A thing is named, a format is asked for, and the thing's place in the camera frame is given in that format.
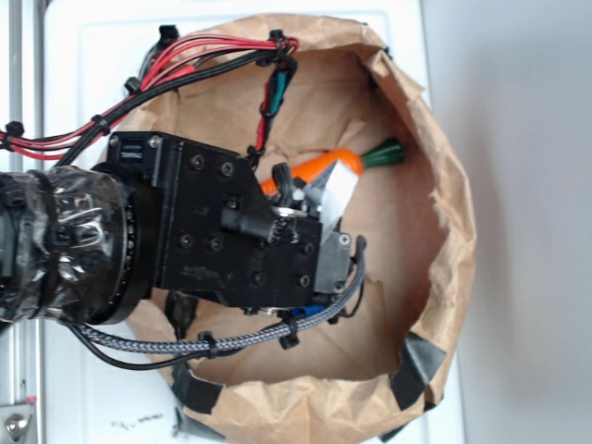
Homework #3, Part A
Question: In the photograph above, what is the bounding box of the grey braided cable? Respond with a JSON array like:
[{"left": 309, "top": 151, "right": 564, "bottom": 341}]
[{"left": 68, "top": 234, "right": 367, "bottom": 371}]

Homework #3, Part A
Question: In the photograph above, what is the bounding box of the brown paper bag tray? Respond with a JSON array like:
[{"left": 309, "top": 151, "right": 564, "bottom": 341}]
[{"left": 162, "top": 14, "right": 476, "bottom": 443}]

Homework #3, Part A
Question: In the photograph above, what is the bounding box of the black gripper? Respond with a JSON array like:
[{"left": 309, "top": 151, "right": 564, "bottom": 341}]
[{"left": 92, "top": 131, "right": 321, "bottom": 324}]

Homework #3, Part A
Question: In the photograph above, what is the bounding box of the black tape-wrapped robot arm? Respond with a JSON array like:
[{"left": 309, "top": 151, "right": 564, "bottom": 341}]
[{"left": 1, "top": 132, "right": 322, "bottom": 325}]

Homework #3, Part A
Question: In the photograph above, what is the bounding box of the orange plastic toy carrot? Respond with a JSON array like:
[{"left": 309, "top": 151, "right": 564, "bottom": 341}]
[{"left": 290, "top": 138, "right": 404, "bottom": 184}]

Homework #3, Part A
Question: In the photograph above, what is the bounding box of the white plastic board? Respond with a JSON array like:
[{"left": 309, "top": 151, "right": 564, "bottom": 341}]
[{"left": 36, "top": 0, "right": 465, "bottom": 444}]

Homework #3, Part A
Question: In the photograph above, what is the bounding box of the aluminium frame rail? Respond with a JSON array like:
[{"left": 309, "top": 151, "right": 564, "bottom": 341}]
[{"left": 1, "top": 1, "right": 45, "bottom": 443}]

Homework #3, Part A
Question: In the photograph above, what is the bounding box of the red and black wire bundle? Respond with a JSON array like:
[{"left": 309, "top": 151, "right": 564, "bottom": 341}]
[{"left": 0, "top": 28, "right": 300, "bottom": 167}]

